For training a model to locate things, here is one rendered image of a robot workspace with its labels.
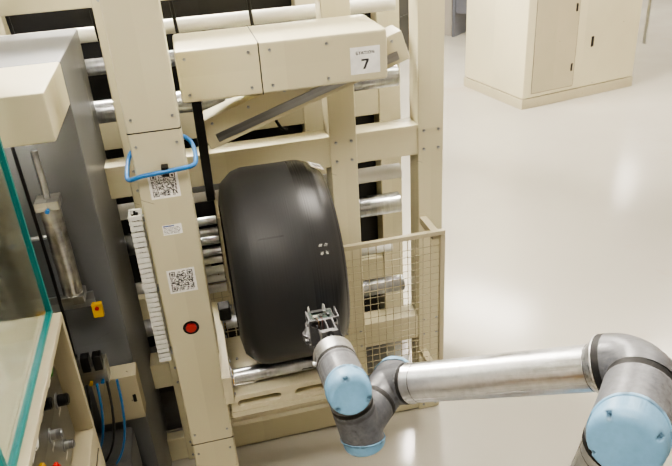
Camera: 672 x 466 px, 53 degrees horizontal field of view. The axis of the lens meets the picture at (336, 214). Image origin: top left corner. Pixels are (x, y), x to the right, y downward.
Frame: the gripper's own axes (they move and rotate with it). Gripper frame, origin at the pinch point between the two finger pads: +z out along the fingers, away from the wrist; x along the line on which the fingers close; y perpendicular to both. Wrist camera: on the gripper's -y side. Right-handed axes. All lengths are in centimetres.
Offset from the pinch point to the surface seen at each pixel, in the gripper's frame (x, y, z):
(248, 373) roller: 17.3, -27.6, 24.8
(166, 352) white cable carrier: 40, -20, 33
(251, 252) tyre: 12.5, 14.9, 12.7
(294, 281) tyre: 2.9, 6.7, 8.9
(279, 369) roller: 8.3, -28.1, 24.5
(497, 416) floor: -90, -112, 85
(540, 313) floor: -145, -104, 148
